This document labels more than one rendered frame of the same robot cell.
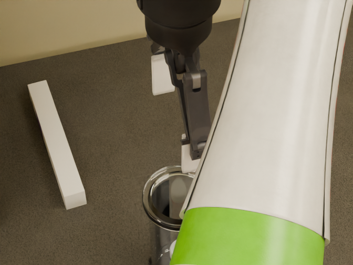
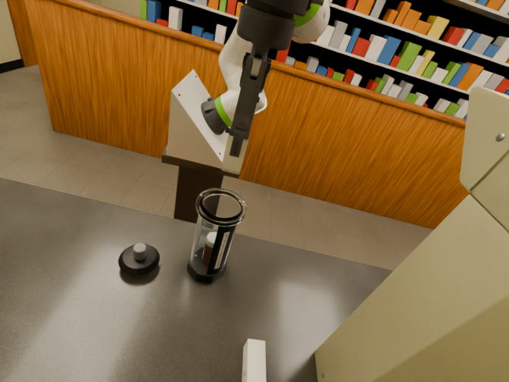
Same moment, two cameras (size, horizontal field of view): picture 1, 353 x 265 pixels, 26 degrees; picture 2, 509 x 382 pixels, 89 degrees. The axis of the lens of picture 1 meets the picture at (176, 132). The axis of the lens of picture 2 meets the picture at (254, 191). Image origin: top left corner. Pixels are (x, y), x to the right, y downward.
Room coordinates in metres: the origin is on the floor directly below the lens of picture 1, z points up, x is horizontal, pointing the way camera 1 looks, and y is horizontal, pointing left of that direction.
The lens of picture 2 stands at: (1.03, 0.12, 1.53)
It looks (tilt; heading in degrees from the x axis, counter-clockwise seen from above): 36 degrees down; 189
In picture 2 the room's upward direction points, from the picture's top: 19 degrees clockwise
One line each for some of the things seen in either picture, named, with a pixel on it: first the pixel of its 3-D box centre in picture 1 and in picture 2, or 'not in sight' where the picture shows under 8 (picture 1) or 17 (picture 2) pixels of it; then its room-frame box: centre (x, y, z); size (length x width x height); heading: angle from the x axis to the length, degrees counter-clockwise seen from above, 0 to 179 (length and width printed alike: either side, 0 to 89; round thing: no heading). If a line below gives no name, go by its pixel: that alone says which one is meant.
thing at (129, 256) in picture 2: not in sight; (139, 255); (0.70, -0.15, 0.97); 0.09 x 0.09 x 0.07
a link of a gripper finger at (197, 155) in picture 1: (199, 149); not in sight; (0.55, -0.03, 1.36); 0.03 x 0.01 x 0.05; 17
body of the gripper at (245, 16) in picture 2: (178, 33); (260, 48); (0.63, 0.00, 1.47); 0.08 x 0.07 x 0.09; 17
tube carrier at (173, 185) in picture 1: (179, 234); (213, 236); (0.62, 0.00, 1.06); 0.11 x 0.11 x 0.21
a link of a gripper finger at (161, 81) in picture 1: (163, 73); (235, 152); (0.70, 0.02, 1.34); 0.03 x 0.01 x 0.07; 107
